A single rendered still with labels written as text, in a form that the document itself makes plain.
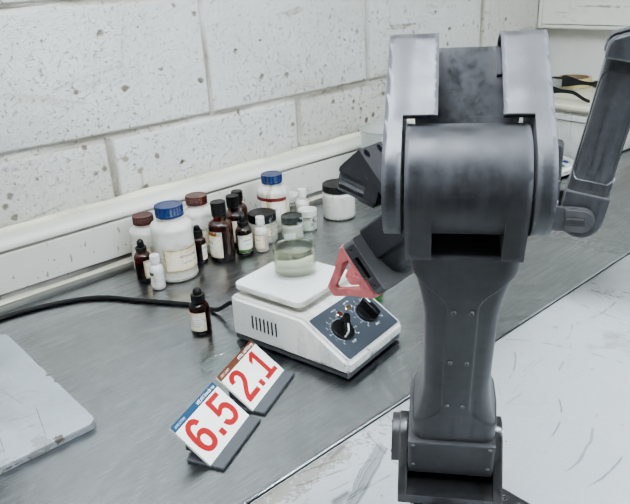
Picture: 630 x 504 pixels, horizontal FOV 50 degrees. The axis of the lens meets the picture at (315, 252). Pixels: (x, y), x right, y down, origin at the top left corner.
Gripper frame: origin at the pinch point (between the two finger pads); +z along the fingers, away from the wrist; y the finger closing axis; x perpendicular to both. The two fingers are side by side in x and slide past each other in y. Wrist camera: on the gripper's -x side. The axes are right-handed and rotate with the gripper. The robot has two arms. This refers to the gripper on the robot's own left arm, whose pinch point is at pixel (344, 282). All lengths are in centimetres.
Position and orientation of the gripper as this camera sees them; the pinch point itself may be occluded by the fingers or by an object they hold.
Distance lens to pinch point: 80.5
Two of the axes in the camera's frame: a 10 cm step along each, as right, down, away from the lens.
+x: 5.4, 8.4, -0.8
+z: -5.7, 4.4, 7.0
